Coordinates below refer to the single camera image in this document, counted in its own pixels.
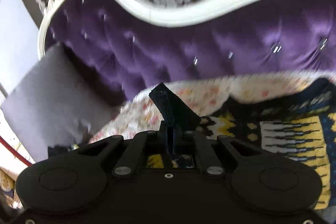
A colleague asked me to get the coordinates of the grey pillow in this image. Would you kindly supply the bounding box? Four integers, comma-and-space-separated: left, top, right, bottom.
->
1, 44, 125, 162

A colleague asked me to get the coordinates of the floral bedspread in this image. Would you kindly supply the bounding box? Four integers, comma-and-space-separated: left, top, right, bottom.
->
89, 71, 335, 143

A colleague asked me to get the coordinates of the purple tufted white-framed headboard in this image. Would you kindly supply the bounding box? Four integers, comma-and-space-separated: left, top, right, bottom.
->
38, 0, 335, 105

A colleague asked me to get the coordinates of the yellow navy patterned knit sweater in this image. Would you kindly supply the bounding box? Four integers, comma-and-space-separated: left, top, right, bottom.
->
149, 78, 335, 210

